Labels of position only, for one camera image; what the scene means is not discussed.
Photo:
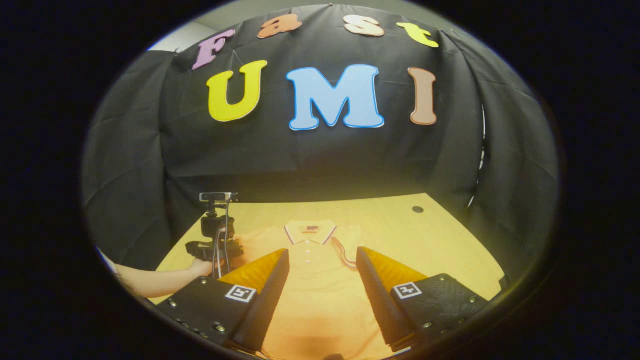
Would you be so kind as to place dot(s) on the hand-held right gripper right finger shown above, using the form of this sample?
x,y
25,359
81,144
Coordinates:
x,y
377,305

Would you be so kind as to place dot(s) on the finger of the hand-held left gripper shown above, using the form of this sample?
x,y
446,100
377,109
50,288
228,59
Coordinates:
x,y
205,250

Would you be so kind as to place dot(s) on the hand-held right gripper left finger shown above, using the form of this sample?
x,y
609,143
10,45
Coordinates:
x,y
267,305

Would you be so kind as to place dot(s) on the orange T-shirt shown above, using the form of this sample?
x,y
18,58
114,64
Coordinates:
x,y
320,300

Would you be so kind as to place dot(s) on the black backdrop cloth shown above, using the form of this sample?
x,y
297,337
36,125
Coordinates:
x,y
320,160

